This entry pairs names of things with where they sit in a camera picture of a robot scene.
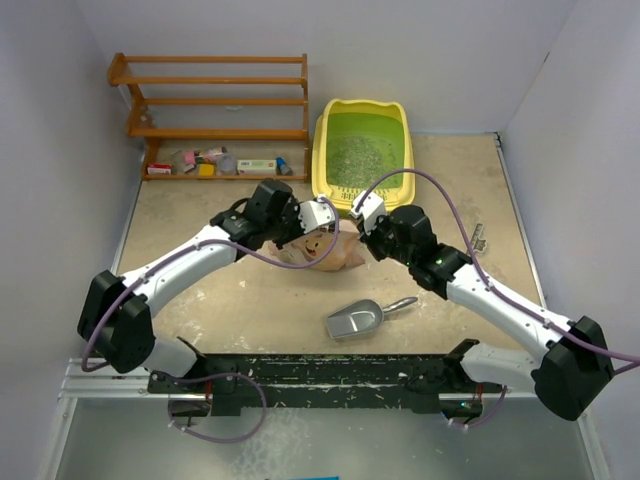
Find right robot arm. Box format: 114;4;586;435
350;195;614;421

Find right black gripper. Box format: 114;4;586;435
357;212;415;267

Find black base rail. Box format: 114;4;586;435
148;354;501;416

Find yellow small block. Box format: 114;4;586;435
197;163;215;177

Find blue grey bottle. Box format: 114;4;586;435
276;157;293;176

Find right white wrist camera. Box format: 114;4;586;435
349;191;386;235

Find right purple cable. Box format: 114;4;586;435
352;168;640;431

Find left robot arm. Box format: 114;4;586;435
77;179;304;392

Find pale green long box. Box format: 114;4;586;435
237;159;277;176

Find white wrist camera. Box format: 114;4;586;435
298;195;338;234
349;191;386;235

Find yellow green litter box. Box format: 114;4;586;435
311;99;415;213

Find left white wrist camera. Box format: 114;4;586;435
298;195;338;234

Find red white small box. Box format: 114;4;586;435
146;163;173;175

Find pink small package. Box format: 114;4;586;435
183;151;196;165

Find metal bag clip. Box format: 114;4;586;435
470;223;487;254

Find brown wooden shelf rack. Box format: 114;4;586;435
107;52;311;182

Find pink cat litter bag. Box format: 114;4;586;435
268;220;365;272

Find green litter pellets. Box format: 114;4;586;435
326;135;404;189

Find clear plastic cup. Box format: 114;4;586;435
216;153;238;176

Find silver metal scoop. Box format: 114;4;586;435
325;297;418;339

